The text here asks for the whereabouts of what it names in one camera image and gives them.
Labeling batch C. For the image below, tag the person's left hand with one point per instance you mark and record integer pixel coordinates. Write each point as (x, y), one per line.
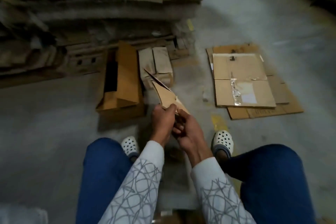
(162, 121)

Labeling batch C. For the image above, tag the person's right hand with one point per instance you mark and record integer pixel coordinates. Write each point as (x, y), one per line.
(190, 133)

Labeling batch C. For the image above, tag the small cardboard box being taped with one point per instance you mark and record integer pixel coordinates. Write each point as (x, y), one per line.
(165, 95)

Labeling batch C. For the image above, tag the small brown cardboard box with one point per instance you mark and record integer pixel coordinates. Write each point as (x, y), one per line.
(157, 63)

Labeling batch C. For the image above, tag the large black-label cardboard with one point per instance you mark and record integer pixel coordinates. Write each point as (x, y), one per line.
(126, 74)

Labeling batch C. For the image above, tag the person's right forearm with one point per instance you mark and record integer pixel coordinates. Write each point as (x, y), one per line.
(220, 192)

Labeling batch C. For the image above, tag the person's left forearm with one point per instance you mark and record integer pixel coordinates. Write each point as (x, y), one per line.
(134, 189)

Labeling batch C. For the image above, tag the person's right white clog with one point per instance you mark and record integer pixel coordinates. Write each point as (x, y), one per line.
(223, 140)

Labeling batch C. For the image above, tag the person's white clog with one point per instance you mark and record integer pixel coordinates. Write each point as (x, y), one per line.
(129, 145)
(223, 140)

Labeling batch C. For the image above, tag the person's left white clog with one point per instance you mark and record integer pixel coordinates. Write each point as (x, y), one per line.
(129, 145)

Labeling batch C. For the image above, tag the person's blue trousers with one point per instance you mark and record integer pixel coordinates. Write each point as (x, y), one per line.
(278, 184)

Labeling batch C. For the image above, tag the flat brown cardboard sheet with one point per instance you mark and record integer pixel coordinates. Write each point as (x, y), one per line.
(288, 103)

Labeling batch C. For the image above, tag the brown plastic-wrapped stool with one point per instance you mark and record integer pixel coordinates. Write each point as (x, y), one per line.
(178, 217)

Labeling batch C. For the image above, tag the pile of grey sacks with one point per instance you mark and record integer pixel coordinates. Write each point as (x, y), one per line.
(23, 27)

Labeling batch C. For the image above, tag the white woven sack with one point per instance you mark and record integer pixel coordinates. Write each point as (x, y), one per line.
(21, 215)

